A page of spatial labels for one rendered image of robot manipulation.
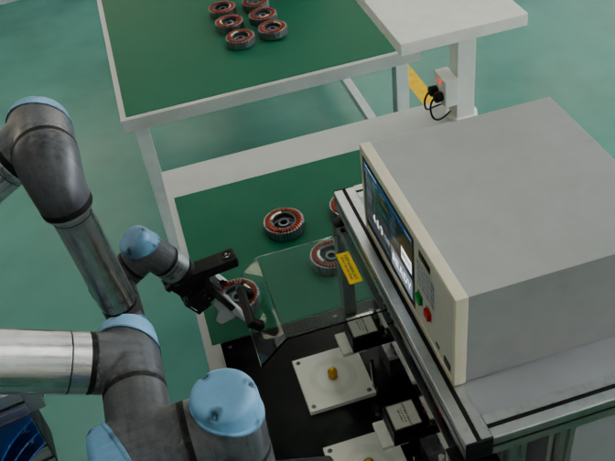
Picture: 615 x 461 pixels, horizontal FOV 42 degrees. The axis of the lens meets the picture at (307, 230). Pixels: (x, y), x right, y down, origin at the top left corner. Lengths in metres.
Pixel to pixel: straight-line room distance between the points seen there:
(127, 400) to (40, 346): 0.12
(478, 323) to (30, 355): 0.66
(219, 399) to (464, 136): 0.81
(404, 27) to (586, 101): 2.08
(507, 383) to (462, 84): 1.34
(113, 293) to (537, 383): 0.81
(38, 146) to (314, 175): 1.12
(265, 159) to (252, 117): 1.62
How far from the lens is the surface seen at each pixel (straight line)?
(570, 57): 4.44
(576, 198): 1.38
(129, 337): 0.98
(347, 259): 1.62
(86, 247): 1.51
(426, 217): 1.32
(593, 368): 1.39
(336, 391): 1.76
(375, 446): 1.67
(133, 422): 0.90
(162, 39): 3.28
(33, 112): 1.52
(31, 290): 3.43
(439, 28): 2.11
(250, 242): 2.17
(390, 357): 1.75
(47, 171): 1.43
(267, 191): 2.33
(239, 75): 2.92
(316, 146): 2.49
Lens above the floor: 2.18
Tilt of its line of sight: 41 degrees down
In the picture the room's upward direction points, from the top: 8 degrees counter-clockwise
